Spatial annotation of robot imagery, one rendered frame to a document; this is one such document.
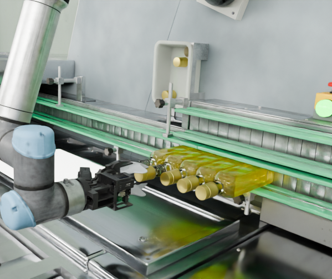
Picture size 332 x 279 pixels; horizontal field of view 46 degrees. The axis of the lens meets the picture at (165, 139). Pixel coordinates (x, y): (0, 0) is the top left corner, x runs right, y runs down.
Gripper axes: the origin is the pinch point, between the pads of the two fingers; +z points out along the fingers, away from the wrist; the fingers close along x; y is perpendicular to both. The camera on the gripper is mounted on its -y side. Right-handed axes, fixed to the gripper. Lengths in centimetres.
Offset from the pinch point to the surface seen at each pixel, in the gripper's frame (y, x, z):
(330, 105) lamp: 30, 21, 34
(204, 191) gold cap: 18.3, 0.9, 2.7
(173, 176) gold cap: 7.2, 0.8, 4.2
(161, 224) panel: 5.2, -12.5, 3.2
